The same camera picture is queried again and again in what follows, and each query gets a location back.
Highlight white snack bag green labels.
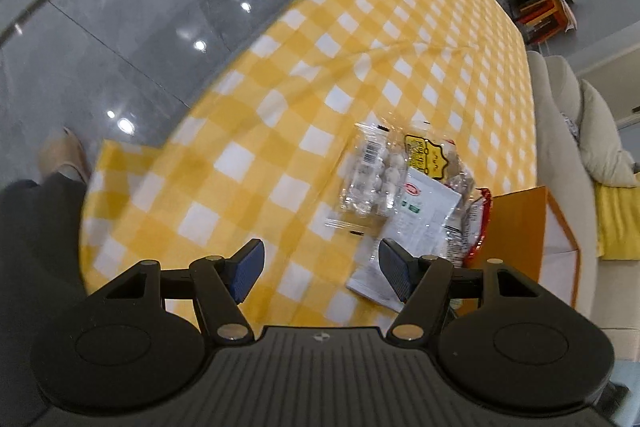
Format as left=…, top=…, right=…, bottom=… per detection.
left=346, top=167, right=461, bottom=312

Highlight red trimmed snack bag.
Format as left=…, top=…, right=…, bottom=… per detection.
left=445, top=187, right=492, bottom=268

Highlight orange cardboard box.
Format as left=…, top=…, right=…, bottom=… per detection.
left=464, top=185, right=580, bottom=307

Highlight clear pack white round candies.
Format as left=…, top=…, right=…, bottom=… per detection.
left=338, top=122, right=407, bottom=219

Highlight clear bread bag yellow label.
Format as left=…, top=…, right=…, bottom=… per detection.
left=404, top=120, right=476, bottom=197

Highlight beige sofa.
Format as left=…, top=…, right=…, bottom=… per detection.
left=527, top=51, right=639, bottom=361

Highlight person's beige shoe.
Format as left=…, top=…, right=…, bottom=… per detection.
left=37, top=127, right=91, bottom=184

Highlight yellow blanket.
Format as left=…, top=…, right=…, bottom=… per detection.
left=594, top=183, right=640, bottom=261

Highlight beige sofa cushion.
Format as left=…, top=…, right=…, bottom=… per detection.
left=579, top=80, right=639, bottom=187

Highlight yellow white checkered tablecloth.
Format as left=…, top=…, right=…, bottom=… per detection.
left=80, top=0, right=537, bottom=327

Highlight orange chair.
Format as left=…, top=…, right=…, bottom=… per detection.
left=516, top=0, right=578, bottom=44

